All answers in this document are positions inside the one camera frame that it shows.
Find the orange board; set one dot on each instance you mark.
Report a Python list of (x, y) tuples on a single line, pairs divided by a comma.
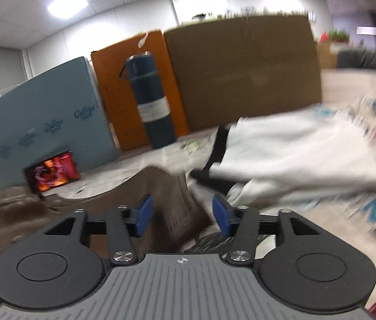
[(118, 97)]

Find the blue foam board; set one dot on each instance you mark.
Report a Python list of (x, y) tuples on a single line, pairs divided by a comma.
[(54, 112)]

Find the phone with red screen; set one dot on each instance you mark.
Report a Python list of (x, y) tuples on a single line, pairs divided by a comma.
[(51, 173)]

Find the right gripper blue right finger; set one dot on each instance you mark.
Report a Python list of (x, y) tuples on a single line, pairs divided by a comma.
[(241, 225)]

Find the white folded garment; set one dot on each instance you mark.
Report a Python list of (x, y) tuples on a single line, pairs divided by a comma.
[(289, 157)]

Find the dark blue thermos bottle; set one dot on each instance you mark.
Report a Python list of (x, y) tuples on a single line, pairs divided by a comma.
[(151, 103)]

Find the brown cardboard board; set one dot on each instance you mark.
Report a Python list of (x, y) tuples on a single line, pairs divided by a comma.
[(244, 67)]

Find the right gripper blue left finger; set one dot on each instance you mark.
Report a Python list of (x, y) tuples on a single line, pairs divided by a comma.
[(124, 223)]

